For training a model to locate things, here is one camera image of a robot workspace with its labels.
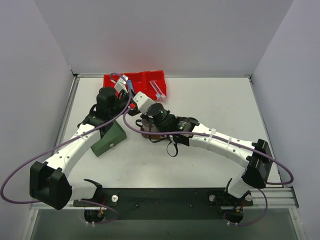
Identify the translucent purple cup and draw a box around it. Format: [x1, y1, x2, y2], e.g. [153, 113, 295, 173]
[135, 118, 158, 133]

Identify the blue toothpaste tube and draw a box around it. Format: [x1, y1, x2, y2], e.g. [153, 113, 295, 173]
[127, 80, 135, 93]

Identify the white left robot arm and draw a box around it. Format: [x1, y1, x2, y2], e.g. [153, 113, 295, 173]
[29, 87, 134, 210]

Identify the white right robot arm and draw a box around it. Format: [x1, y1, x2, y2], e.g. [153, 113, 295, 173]
[139, 103, 272, 199]

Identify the oval wooden tray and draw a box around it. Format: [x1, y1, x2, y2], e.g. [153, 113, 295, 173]
[140, 124, 193, 143]

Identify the toothbrush in clear wrapper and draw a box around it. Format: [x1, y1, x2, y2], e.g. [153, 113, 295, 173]
[149, 80, 167, 101]

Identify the green metal tray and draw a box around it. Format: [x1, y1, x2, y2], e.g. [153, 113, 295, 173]
[91, 120, 127, 157]

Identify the red plastic divided bin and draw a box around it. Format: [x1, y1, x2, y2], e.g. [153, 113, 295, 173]
[102, 69, 168, 102]

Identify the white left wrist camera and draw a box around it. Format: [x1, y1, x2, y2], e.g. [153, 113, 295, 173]
[114, 77, 128, 93]

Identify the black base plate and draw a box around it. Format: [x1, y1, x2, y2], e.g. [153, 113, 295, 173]
[72, 187, 253, 221]

